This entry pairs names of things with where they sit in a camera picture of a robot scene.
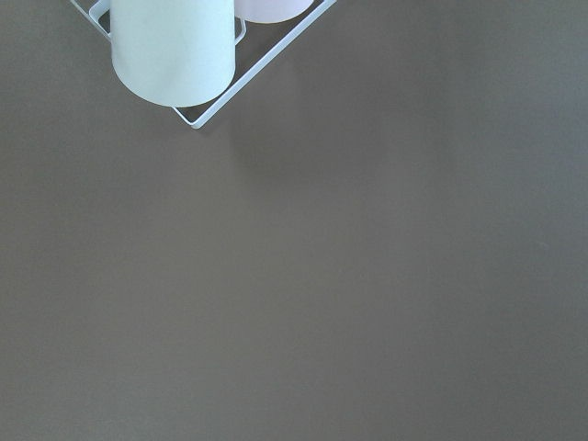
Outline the pale green cup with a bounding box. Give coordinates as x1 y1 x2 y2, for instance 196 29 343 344
110 0 235 107

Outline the pink cup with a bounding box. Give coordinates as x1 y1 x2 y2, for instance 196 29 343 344
234 0 313 24

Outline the white wire cup rack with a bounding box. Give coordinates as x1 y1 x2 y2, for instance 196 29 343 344
71 0 335 130

